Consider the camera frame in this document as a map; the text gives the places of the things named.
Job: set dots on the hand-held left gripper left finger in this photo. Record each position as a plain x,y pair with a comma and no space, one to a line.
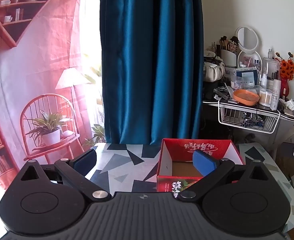
85,161

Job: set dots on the small clear jar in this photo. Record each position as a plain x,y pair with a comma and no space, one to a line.
236,83

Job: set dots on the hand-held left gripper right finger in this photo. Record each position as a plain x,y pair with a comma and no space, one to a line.
204,162

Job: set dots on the white brush holder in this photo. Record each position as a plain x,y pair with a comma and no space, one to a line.
228,58

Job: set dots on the pile of blue packets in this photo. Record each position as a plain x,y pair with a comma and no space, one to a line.
251,122

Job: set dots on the red strawberry print cardboard box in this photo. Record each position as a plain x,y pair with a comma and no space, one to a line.
181,147

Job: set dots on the black styling tool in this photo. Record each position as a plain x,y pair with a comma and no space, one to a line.
221,93

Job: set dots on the red vase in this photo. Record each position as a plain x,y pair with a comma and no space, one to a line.
284,87

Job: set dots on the tall white bottle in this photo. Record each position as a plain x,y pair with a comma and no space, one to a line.
276,92

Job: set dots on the blue satin curtain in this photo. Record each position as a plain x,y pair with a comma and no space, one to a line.
149,55

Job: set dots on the white round vanity mirror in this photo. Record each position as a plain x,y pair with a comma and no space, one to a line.
246,38

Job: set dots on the blue box with white label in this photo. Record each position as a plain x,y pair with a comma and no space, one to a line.
246,76

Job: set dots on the bunch of makeup brushes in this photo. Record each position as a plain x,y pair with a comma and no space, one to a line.
226,43

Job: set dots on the orange artificial flowers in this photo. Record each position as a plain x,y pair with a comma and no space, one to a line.
288,67

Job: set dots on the dark vanity table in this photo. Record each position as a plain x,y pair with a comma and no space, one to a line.
210,120

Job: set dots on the crumpled white tissue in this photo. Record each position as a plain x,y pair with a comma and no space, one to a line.
289,104

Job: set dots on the clear acrylic organizer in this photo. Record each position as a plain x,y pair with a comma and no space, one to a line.
270,67

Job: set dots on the beige fabric pouch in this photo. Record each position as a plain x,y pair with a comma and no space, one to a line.
213,71

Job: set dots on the clear cotton swab box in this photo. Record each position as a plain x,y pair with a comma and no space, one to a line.
265,97

